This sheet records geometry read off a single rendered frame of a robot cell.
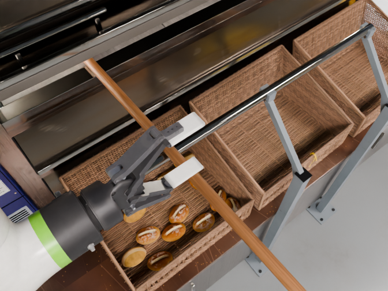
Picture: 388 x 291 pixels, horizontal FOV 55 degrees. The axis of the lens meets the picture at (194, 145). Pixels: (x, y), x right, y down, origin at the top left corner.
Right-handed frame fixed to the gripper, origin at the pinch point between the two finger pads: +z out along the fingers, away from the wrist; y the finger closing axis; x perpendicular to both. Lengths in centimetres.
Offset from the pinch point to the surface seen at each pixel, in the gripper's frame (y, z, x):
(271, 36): 54, 83, -52
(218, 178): 87, 33, -25
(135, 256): 85, -13, -18
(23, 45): 2.8, -12.4, -45.3
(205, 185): 28.3, 6.3, -3.6
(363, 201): 149, 115, 16
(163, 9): 6.1, 21.6, -40.6
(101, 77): 28, 5, -51
